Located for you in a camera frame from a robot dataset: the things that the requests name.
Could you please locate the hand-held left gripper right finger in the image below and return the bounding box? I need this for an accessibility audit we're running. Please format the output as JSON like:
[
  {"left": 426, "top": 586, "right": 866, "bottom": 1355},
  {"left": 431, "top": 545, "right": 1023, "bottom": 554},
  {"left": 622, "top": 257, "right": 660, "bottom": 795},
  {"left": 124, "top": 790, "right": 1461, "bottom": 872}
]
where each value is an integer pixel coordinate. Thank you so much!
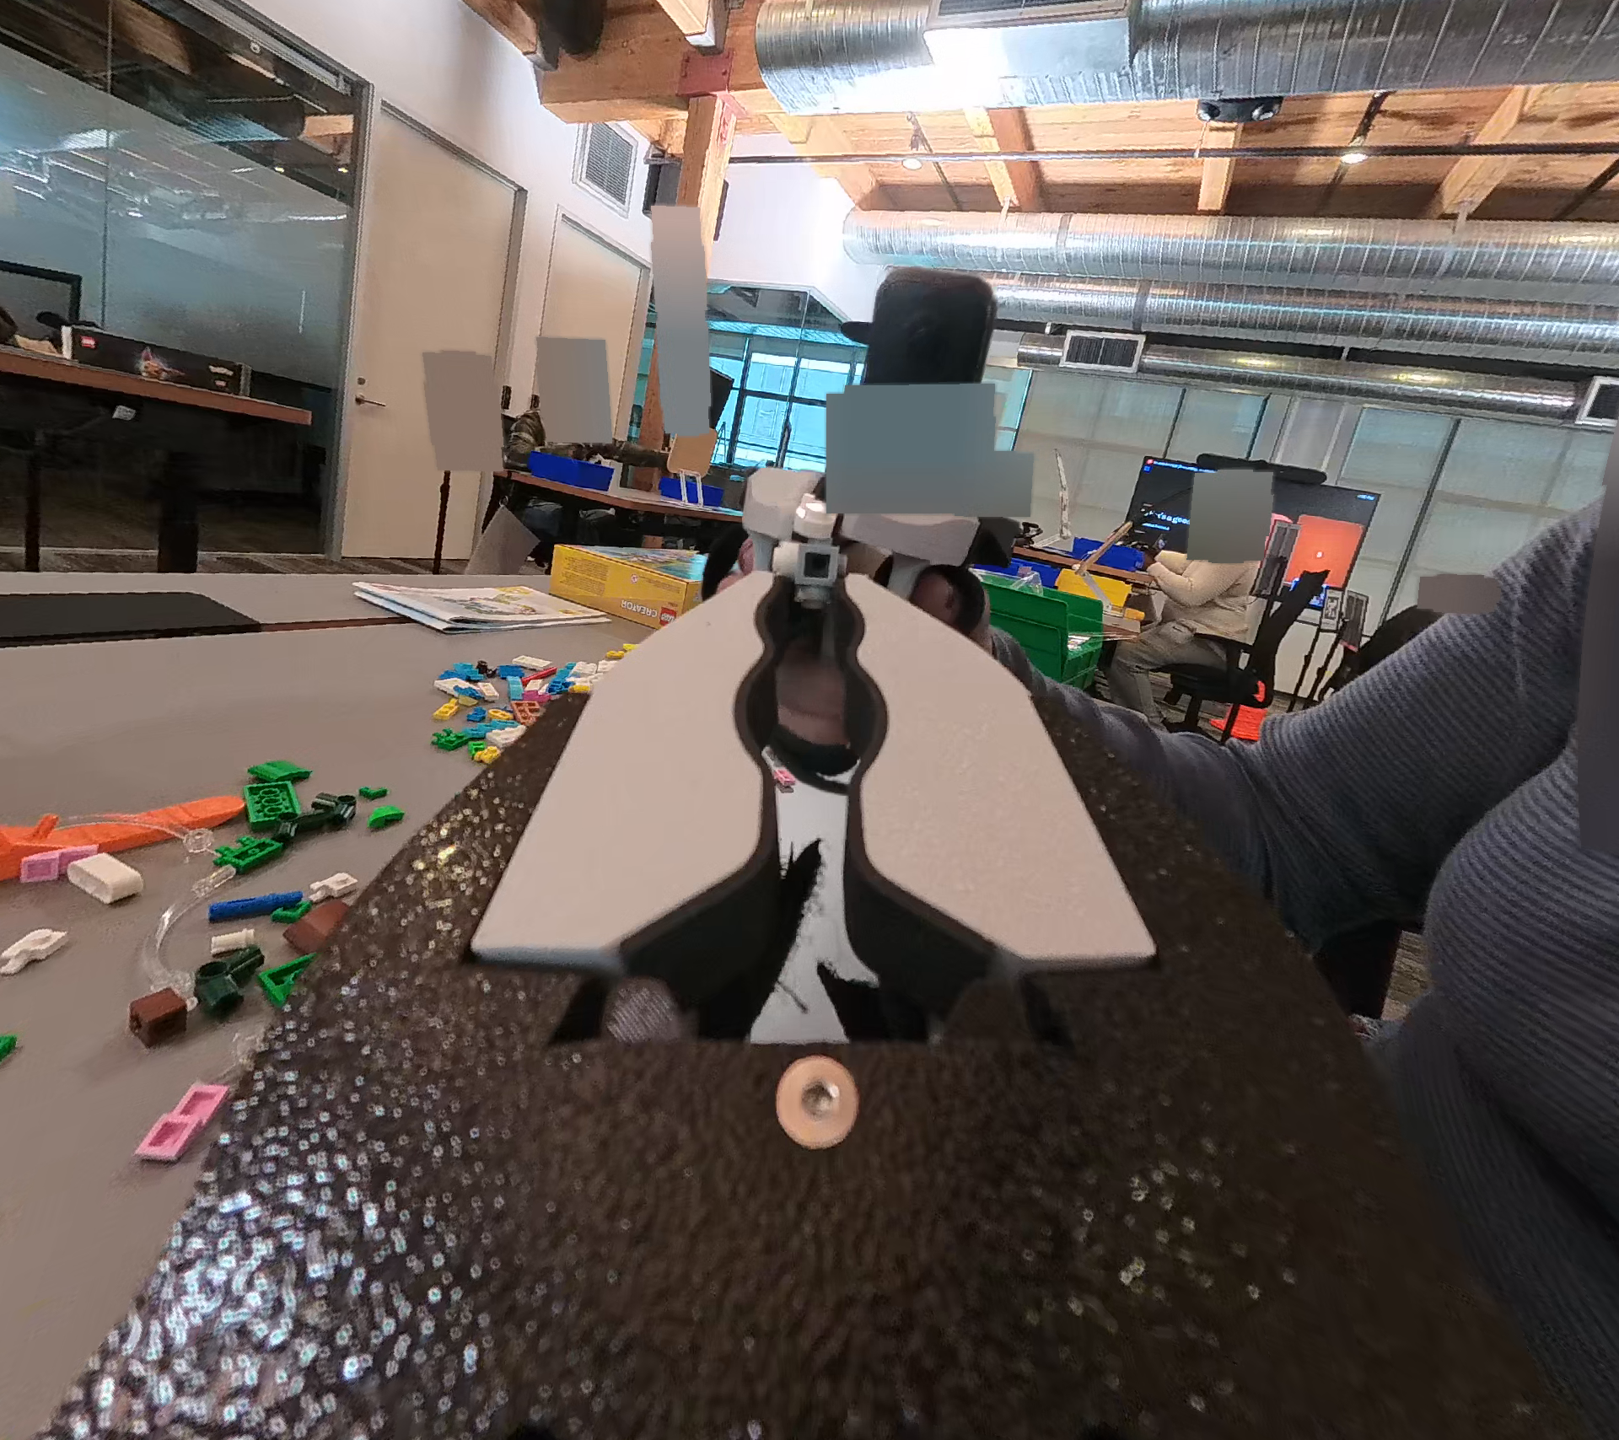
[{"left": 827, "top": 574, "right": 1161, "bottom": 1044}]

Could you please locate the large display screen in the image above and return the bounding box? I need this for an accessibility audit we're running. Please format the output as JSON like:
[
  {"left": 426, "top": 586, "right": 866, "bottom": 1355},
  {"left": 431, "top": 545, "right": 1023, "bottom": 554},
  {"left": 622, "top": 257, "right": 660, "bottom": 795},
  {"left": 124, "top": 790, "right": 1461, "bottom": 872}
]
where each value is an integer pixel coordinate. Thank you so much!
[{"left": 1131, "top": 454, "right": 1382, "bottom": 618}]

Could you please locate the pile of pastel lego pieces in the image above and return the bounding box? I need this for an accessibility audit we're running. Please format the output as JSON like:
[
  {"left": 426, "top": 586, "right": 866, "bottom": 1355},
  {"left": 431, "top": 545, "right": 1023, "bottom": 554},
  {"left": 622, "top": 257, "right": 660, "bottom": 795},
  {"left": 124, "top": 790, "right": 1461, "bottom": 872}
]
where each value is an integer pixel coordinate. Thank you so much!
[{"left": 429, "top": 643, "right": 640, "bottom": 769}]

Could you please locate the black table panel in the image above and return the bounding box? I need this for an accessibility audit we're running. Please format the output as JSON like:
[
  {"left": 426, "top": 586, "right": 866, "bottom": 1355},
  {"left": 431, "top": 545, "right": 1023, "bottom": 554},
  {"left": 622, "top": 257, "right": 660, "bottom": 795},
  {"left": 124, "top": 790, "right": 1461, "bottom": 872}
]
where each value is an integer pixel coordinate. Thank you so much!
[{"left": 0, "top": 591, "right": 262, "bottom": 648}]

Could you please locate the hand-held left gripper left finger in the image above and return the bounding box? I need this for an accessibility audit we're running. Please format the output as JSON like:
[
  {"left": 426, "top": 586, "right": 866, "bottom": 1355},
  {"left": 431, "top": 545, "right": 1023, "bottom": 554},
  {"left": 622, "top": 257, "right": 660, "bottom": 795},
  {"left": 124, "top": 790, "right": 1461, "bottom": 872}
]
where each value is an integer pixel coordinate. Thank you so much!
[{"left": 466, "top": 574, "right": 792, "bottom": 1044}]

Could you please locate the dark wooden table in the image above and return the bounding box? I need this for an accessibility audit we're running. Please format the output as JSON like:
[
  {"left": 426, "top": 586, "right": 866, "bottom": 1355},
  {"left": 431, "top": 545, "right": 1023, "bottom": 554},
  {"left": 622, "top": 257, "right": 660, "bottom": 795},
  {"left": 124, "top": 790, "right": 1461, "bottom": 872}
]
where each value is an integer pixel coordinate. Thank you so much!
[{"left": 0, "top": 346, "right": 313, "bottom": 572}]

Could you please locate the person's right forearm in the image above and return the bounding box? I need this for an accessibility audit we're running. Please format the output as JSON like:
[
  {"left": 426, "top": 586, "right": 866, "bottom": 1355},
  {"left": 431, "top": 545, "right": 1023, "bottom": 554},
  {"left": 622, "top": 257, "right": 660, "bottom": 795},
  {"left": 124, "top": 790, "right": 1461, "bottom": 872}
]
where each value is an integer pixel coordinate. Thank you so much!
[{"left": 989, "top": 498, "right": 1619, "bottom": 955}]

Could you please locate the orange lego brick separator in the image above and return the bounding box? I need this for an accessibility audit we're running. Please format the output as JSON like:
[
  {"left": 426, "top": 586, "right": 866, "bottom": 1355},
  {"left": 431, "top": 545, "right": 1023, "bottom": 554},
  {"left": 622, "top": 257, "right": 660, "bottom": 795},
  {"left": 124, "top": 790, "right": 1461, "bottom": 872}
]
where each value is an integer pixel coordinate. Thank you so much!
[{"left": 0, "top": 793, "right": 249, "bottom": 884}]

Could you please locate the large silver air duct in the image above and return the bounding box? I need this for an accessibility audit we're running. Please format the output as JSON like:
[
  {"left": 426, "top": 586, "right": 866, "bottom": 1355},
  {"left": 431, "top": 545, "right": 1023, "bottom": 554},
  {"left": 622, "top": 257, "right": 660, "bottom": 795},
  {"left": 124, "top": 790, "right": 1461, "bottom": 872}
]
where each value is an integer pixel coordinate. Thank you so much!
[{"left": 755, "top": 0, "right": 1619, "bottom": 117}]

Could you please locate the yellow lego box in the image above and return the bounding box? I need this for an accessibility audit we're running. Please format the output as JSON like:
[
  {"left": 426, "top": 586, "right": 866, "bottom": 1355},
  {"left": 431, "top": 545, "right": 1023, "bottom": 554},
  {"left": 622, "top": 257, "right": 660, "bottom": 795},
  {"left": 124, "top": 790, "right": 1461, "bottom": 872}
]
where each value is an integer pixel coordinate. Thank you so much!
[{"left": 549, "top": 545, "right": 708, "bottom": 629}]

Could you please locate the black office chair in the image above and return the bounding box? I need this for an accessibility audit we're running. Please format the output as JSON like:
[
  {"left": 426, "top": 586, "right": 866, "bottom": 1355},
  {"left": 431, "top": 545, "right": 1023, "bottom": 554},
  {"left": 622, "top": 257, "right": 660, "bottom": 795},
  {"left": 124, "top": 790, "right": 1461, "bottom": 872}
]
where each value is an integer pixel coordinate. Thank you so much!
[{"left": 1163, "top": 577, "right": 1327, "bottom": 737}]

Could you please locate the green storage bin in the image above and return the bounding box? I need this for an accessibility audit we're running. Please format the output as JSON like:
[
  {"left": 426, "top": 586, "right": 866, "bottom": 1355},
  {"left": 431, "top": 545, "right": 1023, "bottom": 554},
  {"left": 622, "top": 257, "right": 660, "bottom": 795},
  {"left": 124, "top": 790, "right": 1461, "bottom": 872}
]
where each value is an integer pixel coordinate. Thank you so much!
[{"left": 979, "top": 567, "right": 1107, "bottom": 694}]

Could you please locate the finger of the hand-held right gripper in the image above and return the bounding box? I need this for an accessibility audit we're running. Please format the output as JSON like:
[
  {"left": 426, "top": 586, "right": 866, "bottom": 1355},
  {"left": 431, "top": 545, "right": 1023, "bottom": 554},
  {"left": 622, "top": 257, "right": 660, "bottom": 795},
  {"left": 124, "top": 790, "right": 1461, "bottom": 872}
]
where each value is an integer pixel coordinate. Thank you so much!
[
  {"left": 741, "top": 469, "right": 827, "bottom": 554},
  {"left": 831, "top": 511, "right": 979, "bottom": 597}
]

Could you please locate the black lego box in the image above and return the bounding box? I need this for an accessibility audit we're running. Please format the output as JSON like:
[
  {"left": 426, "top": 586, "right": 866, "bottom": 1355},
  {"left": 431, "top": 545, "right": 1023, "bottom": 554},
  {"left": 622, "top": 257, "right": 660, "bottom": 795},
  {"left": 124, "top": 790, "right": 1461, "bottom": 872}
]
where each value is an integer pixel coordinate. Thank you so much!
[{"left": 62, "top": 324, "right": 251, "bottom": 395}]

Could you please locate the lego instruction booklet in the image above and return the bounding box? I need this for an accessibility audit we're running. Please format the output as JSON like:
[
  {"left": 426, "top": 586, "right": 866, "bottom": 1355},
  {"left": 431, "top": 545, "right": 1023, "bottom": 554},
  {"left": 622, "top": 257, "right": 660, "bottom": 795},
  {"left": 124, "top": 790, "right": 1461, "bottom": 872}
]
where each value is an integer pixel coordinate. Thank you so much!
[{"left": 350, "top": 581, "right": 611, "bottom": 636}]

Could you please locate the white door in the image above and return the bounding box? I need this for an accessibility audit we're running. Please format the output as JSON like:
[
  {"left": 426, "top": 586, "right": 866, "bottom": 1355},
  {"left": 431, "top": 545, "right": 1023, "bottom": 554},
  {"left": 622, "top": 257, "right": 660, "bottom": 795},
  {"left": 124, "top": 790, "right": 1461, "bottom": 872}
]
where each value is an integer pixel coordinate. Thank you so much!
[
  {"left": 338, "top": 102, "right": 525, "bottom": 564},
  {"left": 541, "top": 211, "right": 652, "bottom": 456}
]

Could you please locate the cardboard sign on white stand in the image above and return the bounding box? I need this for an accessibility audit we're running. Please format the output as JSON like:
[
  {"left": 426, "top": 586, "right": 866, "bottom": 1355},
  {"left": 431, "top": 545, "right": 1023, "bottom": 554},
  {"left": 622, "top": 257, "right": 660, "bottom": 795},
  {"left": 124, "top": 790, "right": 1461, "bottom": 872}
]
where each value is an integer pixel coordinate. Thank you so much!
[{"left": 662, "top": 432, "right": 723, "bottom": 510}]

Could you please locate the person's right hand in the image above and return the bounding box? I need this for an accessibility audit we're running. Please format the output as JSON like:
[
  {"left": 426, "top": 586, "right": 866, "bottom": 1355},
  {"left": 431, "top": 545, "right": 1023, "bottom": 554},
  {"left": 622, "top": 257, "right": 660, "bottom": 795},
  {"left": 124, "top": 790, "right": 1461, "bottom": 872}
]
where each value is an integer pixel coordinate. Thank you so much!
[{"left": 912, "top": 564, "right": 998, "bottom": 655}]

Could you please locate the wooden desk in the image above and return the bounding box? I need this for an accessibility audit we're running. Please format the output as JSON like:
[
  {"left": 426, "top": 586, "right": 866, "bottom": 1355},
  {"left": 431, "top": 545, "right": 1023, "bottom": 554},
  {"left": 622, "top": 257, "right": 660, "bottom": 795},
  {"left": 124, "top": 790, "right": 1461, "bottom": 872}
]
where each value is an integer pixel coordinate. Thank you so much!
[{"left": 498, "top": 464, "right": 748, "bottom": 535}]

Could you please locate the pile of green brown lego pieces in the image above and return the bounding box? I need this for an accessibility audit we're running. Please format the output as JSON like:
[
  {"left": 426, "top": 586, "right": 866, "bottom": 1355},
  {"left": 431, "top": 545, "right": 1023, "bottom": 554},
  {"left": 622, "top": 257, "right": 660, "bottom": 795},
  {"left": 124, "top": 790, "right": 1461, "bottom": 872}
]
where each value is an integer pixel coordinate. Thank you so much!
[{"left": 0, "top": 758, "right": 396, "bottom": 1164}]

